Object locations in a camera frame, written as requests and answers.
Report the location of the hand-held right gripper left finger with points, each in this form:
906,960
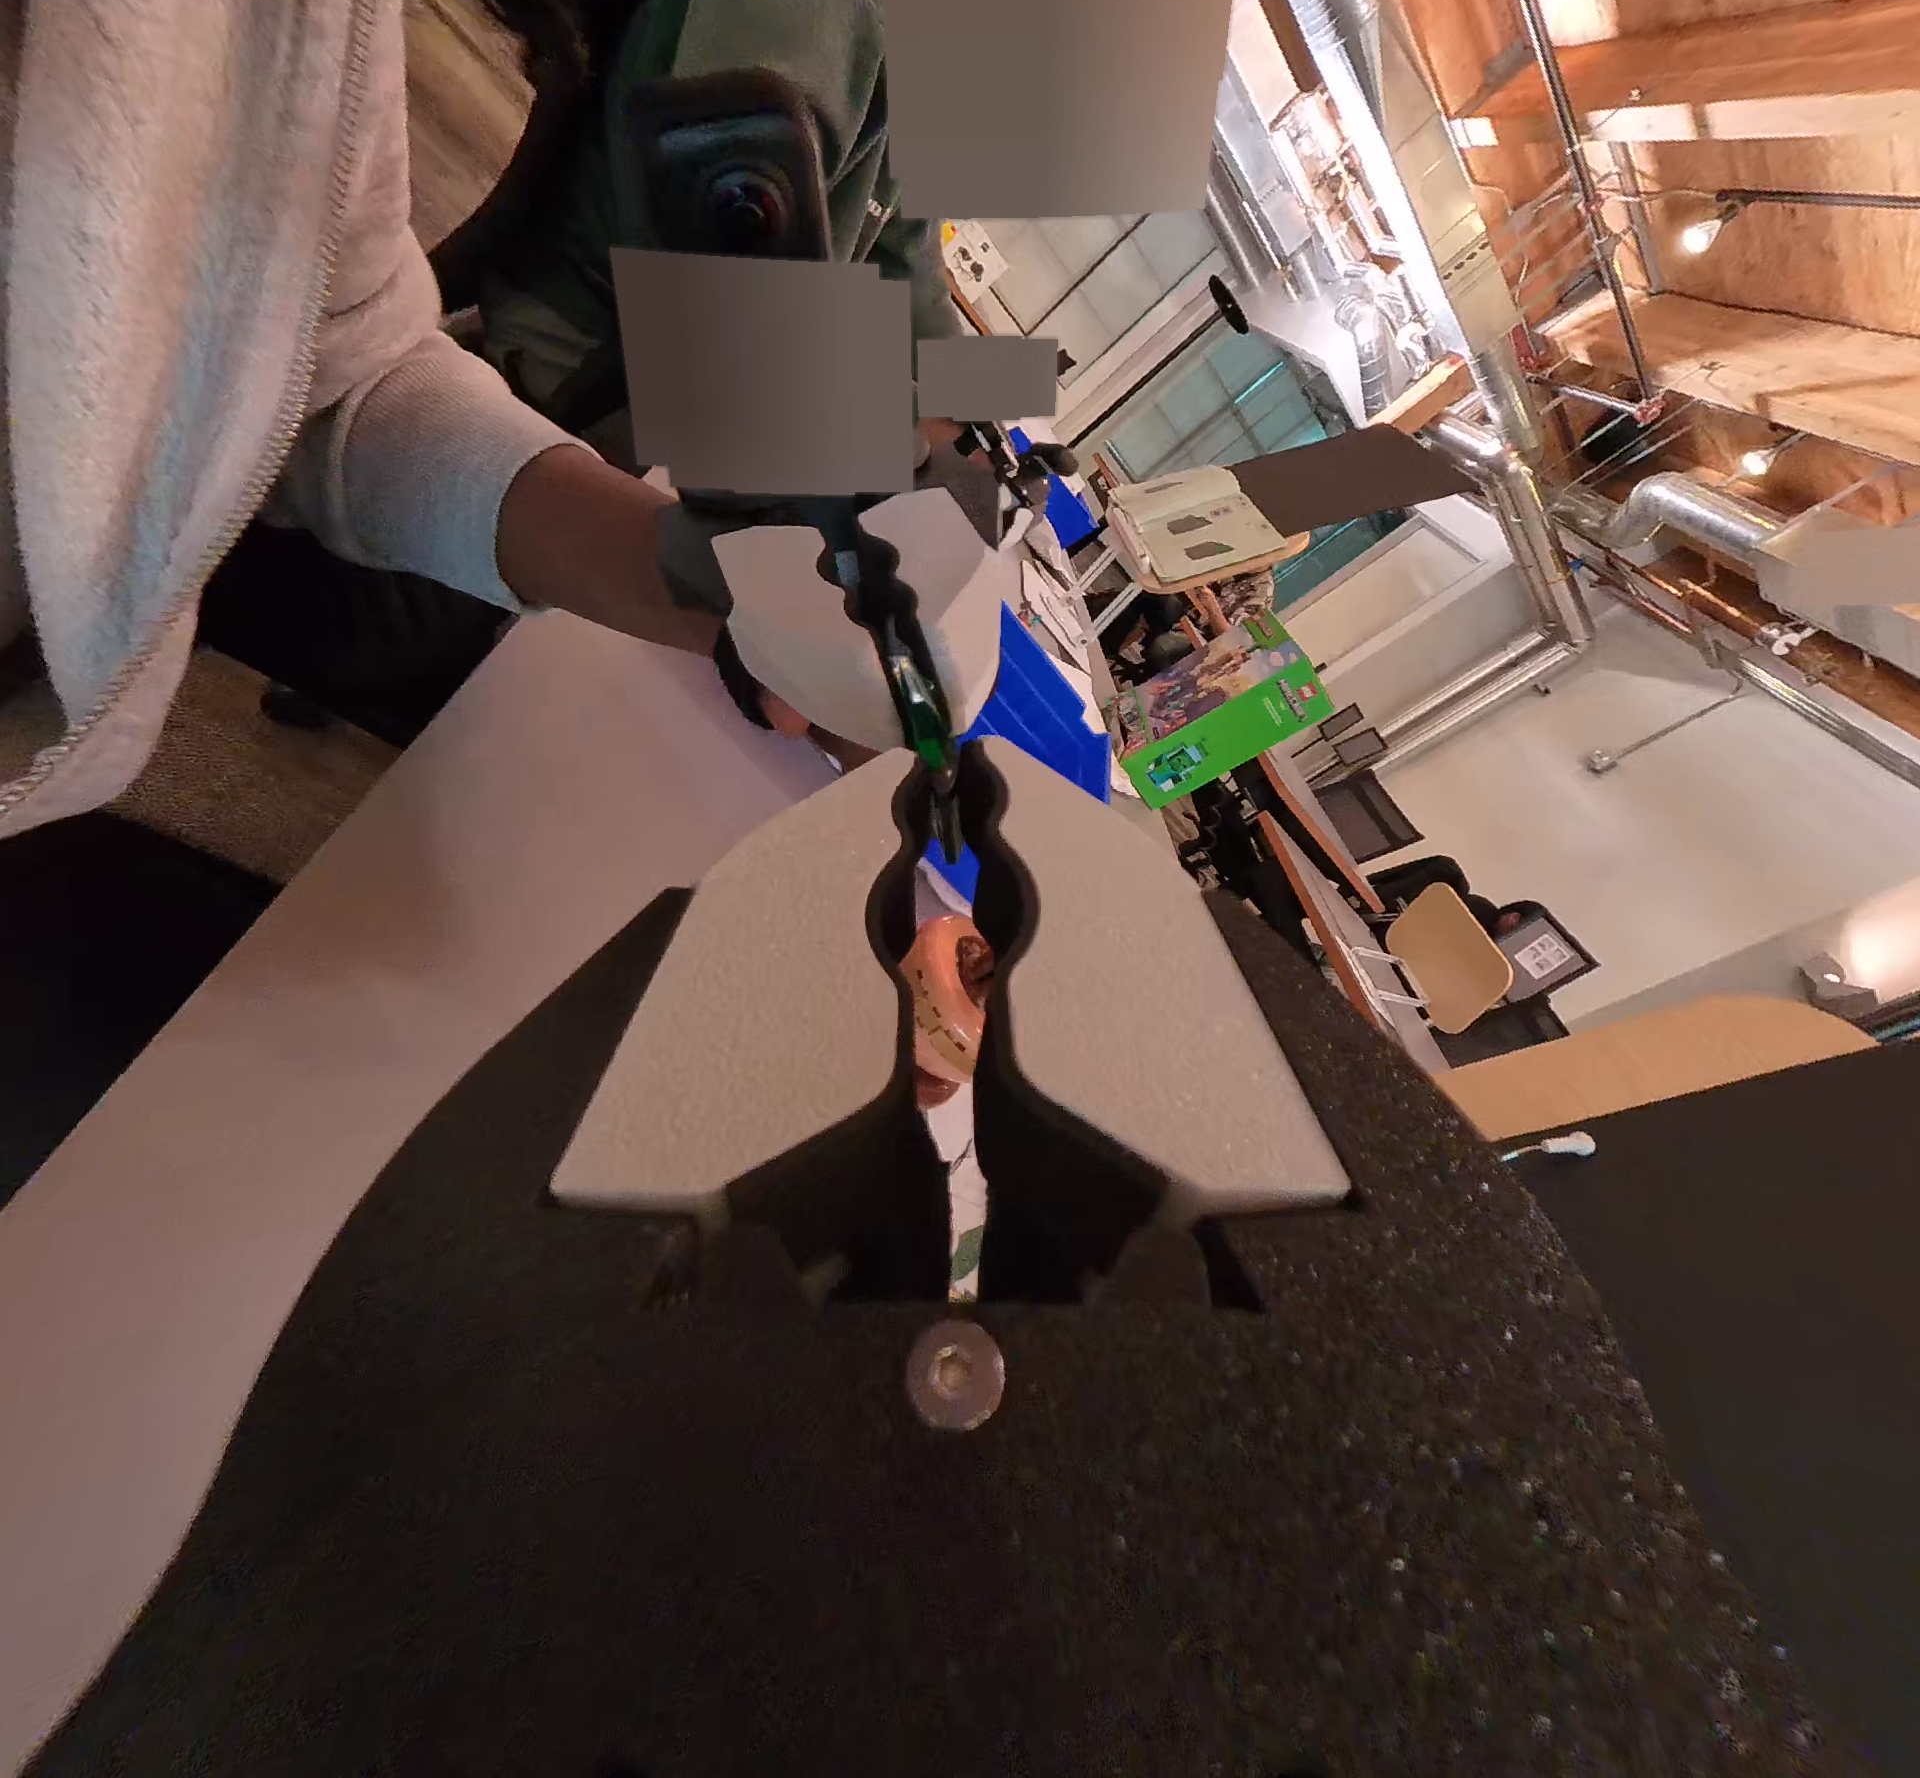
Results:
720,1044

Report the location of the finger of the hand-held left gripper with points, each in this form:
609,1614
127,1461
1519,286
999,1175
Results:
953,579
796,623

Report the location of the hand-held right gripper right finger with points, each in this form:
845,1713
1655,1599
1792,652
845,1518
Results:
1170,1044

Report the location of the toy pot with green leaves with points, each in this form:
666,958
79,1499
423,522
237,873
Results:
948,997

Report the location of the person's left forearm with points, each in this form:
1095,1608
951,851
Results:
405,458

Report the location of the black desk divider panel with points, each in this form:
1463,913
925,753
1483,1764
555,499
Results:
1771,1283

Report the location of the person's left hand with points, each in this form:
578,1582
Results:
602,547

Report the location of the blue storage bin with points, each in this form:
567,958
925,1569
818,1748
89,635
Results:
1051,713
1069,503

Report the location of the background office table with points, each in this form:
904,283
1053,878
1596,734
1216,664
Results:
1320,893

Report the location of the instruction booklet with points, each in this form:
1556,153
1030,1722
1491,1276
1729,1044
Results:
960,1208

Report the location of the beige chair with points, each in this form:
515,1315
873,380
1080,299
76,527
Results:
1448,961

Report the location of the green toy box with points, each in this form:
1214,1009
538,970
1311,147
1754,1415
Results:
1230,728

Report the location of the black box with white label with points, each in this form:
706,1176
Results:
1537,952

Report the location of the white panel peg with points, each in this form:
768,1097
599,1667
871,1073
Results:
1569,1143

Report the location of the person in beige hoodie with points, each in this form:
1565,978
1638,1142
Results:
150,307

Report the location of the person's dark pants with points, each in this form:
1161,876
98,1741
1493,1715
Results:
120,939

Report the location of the ceiling spot lamp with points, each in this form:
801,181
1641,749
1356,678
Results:
1754,458
1700,233

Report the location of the silver ventilation duct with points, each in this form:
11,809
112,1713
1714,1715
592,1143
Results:
1515,487

